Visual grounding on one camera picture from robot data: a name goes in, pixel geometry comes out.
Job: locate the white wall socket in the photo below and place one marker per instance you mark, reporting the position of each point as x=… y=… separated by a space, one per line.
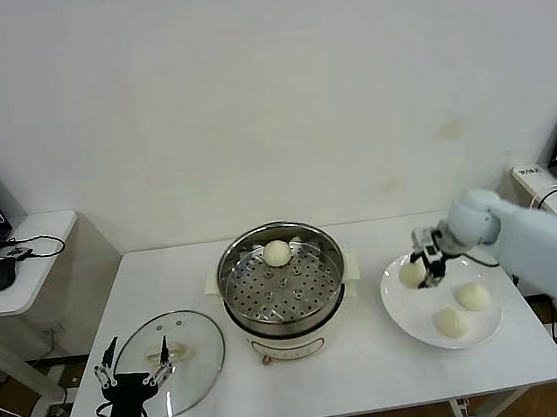
x=53 y=329

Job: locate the cream electric cooker base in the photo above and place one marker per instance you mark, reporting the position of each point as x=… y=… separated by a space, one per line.
x=289 y=343

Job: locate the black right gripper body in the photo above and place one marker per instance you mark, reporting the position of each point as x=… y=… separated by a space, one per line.
x=446 y=245

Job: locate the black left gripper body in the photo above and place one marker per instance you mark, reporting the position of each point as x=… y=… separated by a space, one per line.
x=128 y=397

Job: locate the round glass pot lid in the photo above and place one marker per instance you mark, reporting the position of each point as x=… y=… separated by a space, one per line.
x=187 y=375

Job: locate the stainless steel steamer pot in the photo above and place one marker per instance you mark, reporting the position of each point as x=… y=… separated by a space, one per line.
x=278 y=294

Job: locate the white steamed baozi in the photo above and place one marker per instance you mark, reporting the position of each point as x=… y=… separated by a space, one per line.
x=474 y=297
x=409 y=276
x=451 y=323
x=277 y=254

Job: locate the white side desk with mouse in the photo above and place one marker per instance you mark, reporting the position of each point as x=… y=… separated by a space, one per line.
x=35 y=236

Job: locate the black inline power adapter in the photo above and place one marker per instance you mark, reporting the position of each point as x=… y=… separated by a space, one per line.
x=516 y=279

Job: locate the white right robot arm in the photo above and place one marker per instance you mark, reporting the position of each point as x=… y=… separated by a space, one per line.
x=540 y=249

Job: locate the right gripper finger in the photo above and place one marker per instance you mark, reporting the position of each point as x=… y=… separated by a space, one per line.
x=423 y=237
x=434 y=253

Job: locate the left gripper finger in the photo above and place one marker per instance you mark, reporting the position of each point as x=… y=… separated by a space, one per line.
x=156 y=376
x=105 y=375

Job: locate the white round plate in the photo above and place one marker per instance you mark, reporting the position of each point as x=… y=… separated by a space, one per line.
x=421 y=313

